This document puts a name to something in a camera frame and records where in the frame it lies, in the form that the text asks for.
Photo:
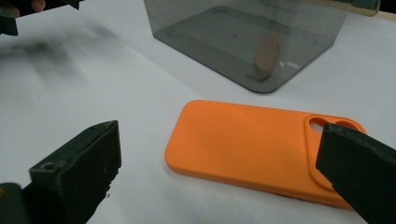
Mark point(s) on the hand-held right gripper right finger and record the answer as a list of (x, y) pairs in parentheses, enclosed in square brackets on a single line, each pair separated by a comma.
[(364, 168)]

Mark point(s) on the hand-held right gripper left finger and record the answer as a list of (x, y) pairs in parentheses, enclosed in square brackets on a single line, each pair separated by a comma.
[(77, 174)]

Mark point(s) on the orange phone case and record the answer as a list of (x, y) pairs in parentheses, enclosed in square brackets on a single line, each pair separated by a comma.
[(233, 140)]

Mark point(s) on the grey transparent plastic box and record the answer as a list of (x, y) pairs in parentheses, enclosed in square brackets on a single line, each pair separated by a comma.
[(218, 37)]

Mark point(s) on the white table board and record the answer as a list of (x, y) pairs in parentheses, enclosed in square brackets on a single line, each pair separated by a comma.
[(93, 93)]

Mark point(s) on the wooden table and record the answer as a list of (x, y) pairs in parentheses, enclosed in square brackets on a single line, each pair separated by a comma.
[(389, 16)]

